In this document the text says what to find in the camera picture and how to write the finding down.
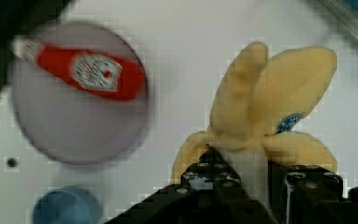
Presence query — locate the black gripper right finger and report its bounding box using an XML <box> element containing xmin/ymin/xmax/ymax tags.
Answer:
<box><xmin>268</xmin><ymin>162</ymin><xmax>358</xmax><ymax>224</ymax></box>

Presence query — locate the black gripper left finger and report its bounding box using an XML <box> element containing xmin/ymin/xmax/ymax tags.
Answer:
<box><xmin>105</xmin><ymin>148</ymin><xmax>277</xmax><ymax>224</ymax></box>

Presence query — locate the plush peeled banana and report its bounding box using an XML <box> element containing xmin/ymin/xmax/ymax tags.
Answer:
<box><xmin>171</xmin><ymin>42</ymin><xmax>337</xmax><ymax>207</ymax></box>

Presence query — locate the blue cup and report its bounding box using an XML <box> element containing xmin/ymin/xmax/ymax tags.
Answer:
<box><xmin>31</xmin><ymin>186</ymin><xmax>103</xmax><ymax>224</ymax></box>

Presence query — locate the pink round plate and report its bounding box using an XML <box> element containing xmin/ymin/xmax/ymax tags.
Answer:
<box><xmin>10</xmin><ymin>21</ymin><xmax>149</xmax><ymax>165</ymax></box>

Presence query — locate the red ketchup bottle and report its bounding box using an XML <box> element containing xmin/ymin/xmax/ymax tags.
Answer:
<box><xmin>13</xmin><ymin>38</ymin><xmax>145</xmax><ymax>101</ymax></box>

